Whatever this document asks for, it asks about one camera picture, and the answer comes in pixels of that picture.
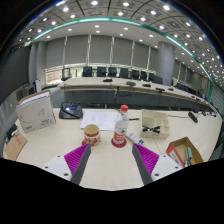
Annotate black desk phone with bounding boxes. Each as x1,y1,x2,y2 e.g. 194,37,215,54
58,101,84,120

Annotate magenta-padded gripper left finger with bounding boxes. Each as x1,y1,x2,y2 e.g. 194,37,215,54
42,143,92,186

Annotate cream plastic organizer tray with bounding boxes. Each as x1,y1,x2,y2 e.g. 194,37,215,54
140,109,171,140

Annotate red and cream mug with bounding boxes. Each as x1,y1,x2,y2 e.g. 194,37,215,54
81,124,102,147

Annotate open brown cardboard box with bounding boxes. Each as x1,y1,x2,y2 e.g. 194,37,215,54
165,136,205,169

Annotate brown cardboard piece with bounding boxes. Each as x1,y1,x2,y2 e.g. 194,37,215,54
4,131,29,162

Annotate row of black office chairs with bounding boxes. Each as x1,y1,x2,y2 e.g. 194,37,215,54
60,65,192,93

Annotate white flat packet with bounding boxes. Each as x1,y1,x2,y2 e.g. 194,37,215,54
124,130,145,146

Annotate long curved conference desk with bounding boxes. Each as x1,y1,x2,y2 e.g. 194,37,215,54
57,76,216,113

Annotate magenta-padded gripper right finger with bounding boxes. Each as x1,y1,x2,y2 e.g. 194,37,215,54
131,143,183,186

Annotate white paper sheets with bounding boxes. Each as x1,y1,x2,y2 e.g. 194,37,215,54
79,109,119,132

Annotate group of ceiling lights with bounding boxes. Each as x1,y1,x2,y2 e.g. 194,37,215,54
18,0,224,79

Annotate white cardboard box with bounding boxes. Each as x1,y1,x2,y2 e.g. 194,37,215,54
15,90,57,135

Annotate clear red-capped water bottle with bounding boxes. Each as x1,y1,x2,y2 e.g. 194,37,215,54
113,104,130,146

